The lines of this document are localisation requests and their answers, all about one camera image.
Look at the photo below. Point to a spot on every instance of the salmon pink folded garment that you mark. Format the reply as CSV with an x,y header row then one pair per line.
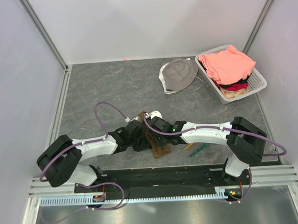
x,y
228,66

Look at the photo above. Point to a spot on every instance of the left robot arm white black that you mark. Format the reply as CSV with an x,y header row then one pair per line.
x,y
60,163

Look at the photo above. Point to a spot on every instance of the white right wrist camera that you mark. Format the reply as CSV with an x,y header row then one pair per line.
x,y
153,114

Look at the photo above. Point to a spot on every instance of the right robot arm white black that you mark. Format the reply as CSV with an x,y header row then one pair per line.
x,y
245,140

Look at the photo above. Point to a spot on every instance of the grey bucket hat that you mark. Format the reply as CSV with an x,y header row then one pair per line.
x,y
177,75

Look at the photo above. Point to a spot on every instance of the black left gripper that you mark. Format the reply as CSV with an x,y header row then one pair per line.
x,y
144,145

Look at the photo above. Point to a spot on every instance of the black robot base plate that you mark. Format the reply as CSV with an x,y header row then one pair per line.
x,y
208,175

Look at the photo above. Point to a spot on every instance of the spoon with green handle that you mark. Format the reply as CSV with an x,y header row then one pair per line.
x,y
201,148

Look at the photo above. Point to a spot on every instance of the white plastic laundry basket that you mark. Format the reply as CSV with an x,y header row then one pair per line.
x,y
256,82

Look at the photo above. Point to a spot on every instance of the grey slotted cable duct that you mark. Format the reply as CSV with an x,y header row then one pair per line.
x,y
98,200

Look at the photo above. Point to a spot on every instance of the brown cloth napkin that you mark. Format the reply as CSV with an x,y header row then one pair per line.
x,y
158,151

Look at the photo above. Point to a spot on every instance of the red and dark clothes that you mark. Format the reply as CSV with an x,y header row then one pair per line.
x,y
234,90

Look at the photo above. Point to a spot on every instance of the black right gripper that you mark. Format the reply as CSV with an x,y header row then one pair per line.
x,y
160,144

